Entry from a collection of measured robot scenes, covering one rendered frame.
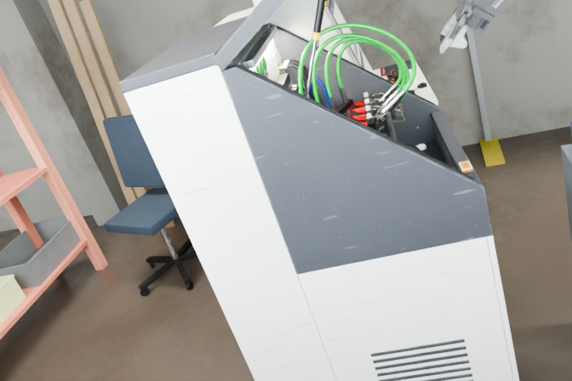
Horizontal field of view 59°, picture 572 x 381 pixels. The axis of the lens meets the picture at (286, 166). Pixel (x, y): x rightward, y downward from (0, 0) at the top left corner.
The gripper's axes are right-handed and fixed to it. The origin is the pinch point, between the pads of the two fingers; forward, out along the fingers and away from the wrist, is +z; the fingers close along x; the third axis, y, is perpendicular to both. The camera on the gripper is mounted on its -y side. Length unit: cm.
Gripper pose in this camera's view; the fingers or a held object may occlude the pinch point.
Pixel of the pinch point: (440, 42)
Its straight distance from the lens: 152.4
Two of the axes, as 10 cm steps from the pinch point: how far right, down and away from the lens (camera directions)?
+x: 2.2, -6.4, 7.3
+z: -3.6, 6.4, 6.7
